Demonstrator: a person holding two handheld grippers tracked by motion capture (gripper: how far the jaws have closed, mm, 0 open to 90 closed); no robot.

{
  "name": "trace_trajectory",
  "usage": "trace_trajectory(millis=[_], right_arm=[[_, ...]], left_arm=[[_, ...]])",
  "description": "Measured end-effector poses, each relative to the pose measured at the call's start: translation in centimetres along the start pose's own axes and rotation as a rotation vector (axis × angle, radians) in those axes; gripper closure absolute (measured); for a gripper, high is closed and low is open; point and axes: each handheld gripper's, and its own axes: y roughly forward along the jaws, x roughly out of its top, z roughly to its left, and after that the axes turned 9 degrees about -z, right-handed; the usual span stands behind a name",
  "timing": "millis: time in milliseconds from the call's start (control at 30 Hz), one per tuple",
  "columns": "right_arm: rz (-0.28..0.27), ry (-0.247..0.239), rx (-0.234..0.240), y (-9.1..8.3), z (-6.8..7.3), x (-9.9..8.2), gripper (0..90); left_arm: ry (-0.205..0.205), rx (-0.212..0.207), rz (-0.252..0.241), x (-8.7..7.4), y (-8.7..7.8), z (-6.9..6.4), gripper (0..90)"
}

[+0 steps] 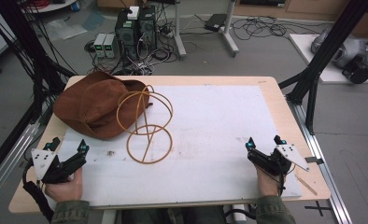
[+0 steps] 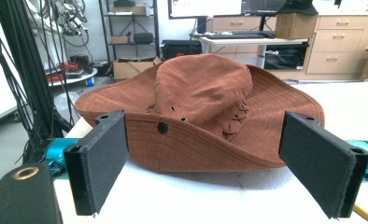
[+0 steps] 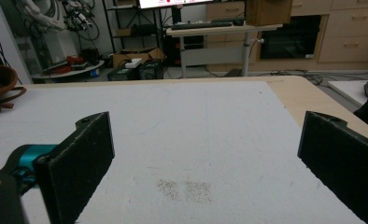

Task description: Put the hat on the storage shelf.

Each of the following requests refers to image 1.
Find flat black box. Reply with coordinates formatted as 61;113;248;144
204;13;229;33

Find black device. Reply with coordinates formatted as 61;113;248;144
341;55;368;85

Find white desk leg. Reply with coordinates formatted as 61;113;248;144
221;0;240;58
172;0;187;61

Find person's right hand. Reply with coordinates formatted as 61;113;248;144
255;165;286;198

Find black sleeved gripper cable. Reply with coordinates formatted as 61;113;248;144
21;161;55;224

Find black floor cable tangle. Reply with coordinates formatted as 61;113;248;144
231;14;318;42

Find black computer tower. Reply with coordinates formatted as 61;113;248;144
137;6;158;52
114;10;140;61

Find brown suede hat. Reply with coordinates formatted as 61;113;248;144
52;71;151;141

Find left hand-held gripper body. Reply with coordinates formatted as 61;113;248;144
31;148;88;185

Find grey robot shell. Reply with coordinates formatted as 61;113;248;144
310;27;368;70

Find white foam board mat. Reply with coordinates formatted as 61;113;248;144
48;84;304;209

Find wooden cabinet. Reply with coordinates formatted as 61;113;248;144
233;0;352;22

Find thin wooden stick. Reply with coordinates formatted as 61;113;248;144
294;174;318;197

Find white round table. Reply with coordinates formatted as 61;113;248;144
21;0;78;14

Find person's left hand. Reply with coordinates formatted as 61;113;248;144
44;167;84;203

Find black tape piece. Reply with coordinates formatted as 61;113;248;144
304;156;325;165

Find red cable coil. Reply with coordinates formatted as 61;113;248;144
27;0;51;10

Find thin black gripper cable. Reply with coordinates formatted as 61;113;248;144
277;169;287;198

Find teal sheet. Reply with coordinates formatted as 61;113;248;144
81;10;106;32

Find black metal frame stand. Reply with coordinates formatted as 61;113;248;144
277;0;368;135
0;0;78;185

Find white platform board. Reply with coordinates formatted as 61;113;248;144
289;33;368;85

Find aluminium rail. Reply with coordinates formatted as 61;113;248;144
286;95;354;224
0;121;42;207

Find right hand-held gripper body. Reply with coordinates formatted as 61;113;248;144
247;144;310;177

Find white box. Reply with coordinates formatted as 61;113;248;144
127;6;140;21

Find golden wire hat stand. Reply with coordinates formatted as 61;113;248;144
116;84;175;165

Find cable tangle by computers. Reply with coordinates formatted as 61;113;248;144
84;29;178;77

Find grey power supply unit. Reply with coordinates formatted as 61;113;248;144
92;33;107;59
104;34;118;60

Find clear plastic sheet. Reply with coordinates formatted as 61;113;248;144
44;18;89;41

